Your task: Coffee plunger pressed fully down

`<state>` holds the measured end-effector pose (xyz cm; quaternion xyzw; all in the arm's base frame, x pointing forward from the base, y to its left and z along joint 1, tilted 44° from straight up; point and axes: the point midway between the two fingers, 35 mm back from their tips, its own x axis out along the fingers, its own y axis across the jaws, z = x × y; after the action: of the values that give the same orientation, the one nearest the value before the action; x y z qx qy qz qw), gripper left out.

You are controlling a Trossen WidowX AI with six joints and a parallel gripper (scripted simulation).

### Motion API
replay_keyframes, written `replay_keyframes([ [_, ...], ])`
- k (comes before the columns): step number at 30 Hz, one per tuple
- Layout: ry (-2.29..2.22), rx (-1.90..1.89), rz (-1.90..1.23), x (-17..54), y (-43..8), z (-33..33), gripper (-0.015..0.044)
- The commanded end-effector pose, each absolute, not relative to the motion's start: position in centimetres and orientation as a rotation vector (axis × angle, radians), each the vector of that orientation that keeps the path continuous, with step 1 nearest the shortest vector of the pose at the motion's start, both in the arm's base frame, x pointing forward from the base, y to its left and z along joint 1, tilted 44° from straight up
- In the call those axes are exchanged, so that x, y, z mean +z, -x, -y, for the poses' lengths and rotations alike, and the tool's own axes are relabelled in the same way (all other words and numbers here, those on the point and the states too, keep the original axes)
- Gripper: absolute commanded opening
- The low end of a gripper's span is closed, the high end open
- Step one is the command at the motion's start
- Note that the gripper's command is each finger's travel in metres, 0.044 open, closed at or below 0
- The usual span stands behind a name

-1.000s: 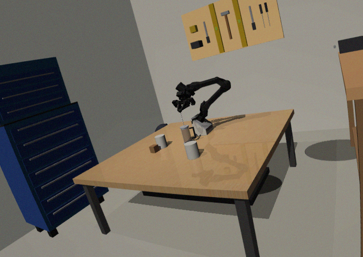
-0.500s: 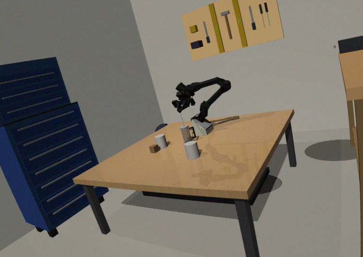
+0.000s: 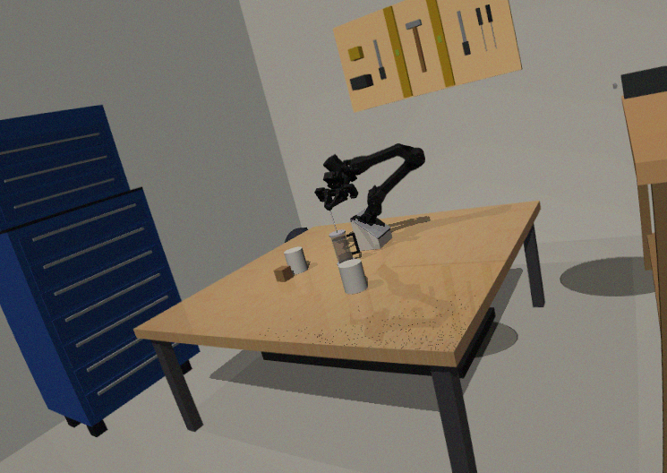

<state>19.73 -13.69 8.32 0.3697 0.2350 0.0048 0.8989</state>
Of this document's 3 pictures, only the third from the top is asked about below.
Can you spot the small brown cube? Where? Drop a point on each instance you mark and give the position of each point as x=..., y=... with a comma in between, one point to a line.
x=283, y=273

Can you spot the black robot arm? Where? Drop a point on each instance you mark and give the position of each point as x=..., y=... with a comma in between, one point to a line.
x=414, y=158

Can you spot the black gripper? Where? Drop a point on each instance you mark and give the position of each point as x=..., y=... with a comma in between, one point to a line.
x=340, y=193

